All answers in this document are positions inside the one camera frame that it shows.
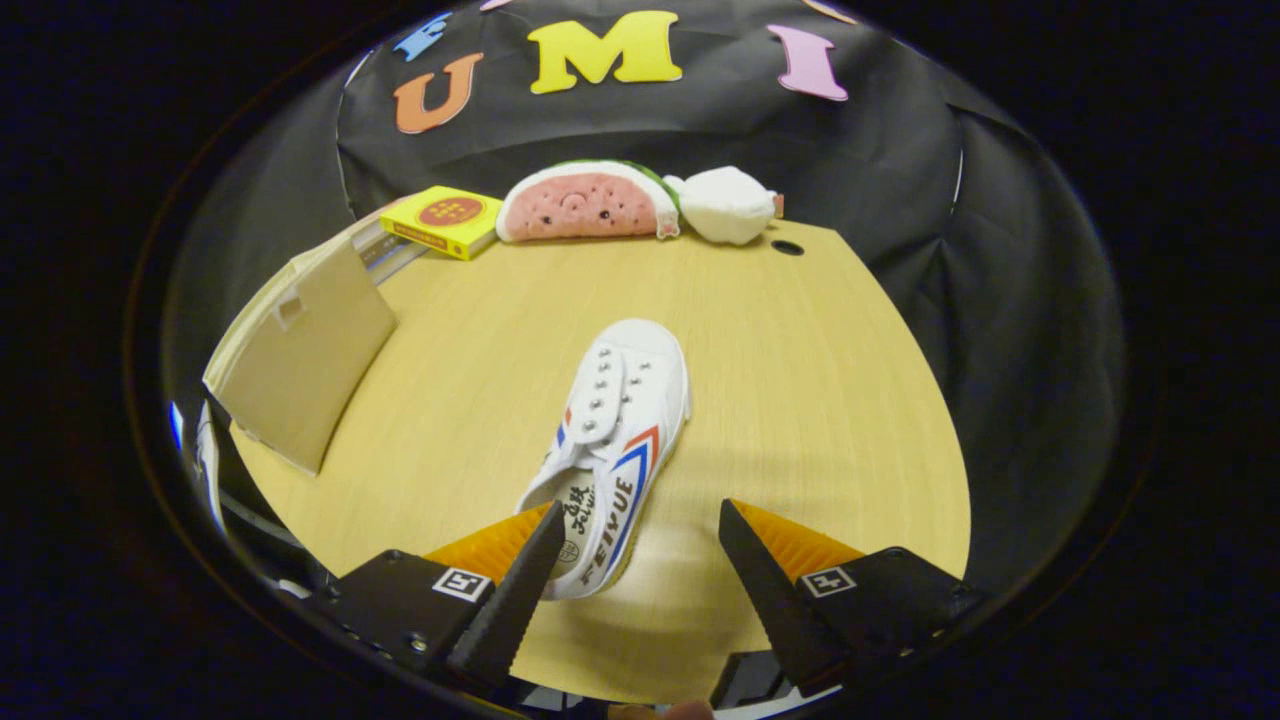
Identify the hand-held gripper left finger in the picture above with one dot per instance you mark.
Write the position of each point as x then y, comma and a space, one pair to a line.
510, 610

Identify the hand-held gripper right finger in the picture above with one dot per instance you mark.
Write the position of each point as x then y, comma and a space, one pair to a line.
770, 600

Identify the white canvas shoe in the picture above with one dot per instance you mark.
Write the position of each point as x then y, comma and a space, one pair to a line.
625, 400

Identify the beige storage box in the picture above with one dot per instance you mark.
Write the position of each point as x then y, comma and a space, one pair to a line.
300, 360

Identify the black table grommet hole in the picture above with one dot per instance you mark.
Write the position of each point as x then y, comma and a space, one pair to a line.
787, 247

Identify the blue book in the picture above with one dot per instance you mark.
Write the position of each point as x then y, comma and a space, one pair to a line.
400, 262

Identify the grey book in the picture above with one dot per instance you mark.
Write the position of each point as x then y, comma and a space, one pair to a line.
375, 240

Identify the yellow book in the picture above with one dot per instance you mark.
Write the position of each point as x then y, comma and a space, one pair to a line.
445, 218

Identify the white round plush toy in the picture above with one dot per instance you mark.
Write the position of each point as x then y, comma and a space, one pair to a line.
725, 205

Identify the watermelon slice plush toy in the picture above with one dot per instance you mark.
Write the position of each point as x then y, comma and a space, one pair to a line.
585, 205

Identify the black backdrop cloth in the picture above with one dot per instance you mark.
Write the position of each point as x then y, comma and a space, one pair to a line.
900, 170

